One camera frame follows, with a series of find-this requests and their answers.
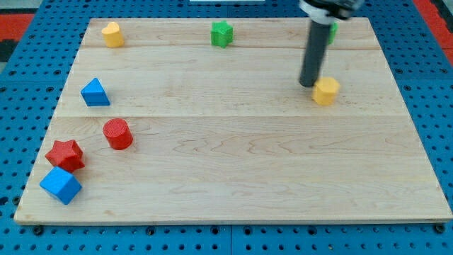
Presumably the blue triangle block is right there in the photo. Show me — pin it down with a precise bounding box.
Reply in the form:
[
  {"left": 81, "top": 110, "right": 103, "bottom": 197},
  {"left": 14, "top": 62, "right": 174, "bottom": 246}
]
[{"left": 81, "top": 78, "right": 110, "bottom": 107}]

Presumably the green block behind tool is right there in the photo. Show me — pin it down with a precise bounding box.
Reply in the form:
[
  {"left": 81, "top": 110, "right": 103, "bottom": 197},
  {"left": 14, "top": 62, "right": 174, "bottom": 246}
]
[{"left": 328, "top": 22, "right": 338, "bottom": 45}]

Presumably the wooden board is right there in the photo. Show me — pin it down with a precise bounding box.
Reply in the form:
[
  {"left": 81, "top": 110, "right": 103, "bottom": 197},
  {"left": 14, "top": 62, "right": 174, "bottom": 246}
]
[{"left": 15, "top": 18, "right": 452, "bottom": 226}]

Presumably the yellow heart block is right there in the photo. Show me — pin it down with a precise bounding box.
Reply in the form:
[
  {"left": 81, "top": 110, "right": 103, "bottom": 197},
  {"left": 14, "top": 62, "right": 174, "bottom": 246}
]
[{"left": 101, "top": 22, "right": 125, "bottom": 48}]

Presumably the green star block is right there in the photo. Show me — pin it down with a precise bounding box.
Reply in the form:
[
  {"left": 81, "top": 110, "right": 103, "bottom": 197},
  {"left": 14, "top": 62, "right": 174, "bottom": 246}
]
[{"left": 210, "top": 21, "right": 234, "bottom": 48}]

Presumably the red cylinder block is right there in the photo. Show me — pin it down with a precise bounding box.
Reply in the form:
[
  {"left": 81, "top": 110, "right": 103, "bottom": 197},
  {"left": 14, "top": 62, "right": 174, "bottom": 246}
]
[{"left": 103, "top": 118, "right": 133, "bottom": 150}]

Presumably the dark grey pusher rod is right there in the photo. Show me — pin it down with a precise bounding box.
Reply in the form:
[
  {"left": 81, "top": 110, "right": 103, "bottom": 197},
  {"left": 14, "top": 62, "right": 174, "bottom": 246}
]
[{"left": 299, "top": 21, "right": 332, "bottom": 87}]

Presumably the blue cube block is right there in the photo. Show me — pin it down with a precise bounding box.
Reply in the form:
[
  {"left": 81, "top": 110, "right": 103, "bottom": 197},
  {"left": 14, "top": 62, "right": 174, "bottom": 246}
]
[{"left": 40, "top": 166, "right": 82, "bottom": 205}]

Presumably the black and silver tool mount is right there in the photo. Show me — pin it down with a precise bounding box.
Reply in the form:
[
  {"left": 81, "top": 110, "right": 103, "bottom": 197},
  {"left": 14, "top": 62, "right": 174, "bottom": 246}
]
[{"left": 299, "top": 0, "right": 364, "bottom": 24}]

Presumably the yellow hexagon block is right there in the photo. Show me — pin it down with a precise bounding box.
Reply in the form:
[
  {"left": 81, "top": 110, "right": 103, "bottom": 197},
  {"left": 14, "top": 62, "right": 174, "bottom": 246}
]
[{"left": 312, "top": 77, "right": 340, "bottom": 106}]

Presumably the red star block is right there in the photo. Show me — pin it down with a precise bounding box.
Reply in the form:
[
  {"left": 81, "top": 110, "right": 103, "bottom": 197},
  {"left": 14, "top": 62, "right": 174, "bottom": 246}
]
[{"left": 45, "top": 140, "right": 85, "bottom": 173}]

